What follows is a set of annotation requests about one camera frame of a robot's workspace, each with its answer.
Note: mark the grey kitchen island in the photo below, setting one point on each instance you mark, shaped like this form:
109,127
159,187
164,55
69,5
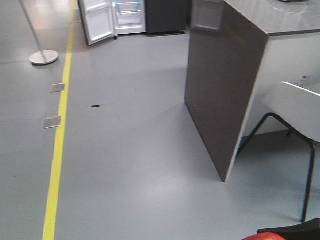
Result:
238,51

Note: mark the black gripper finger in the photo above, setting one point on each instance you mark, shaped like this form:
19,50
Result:
309,230

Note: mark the silver floor lamp stand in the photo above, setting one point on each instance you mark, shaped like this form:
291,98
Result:
41,57

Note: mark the yellow floor tape line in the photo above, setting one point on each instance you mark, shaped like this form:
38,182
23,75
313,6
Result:
49,228

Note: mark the red yellow apple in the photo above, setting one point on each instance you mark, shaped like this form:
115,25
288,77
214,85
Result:
265,236

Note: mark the floor outlet cover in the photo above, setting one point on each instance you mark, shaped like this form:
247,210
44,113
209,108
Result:
52,122
59,87

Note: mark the fridge door white interior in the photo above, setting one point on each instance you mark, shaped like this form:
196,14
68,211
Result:
97,20

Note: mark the dark grey fridge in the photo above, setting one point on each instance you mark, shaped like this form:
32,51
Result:
151,17

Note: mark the white chair black legs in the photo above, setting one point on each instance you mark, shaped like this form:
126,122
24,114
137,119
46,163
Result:
298,109

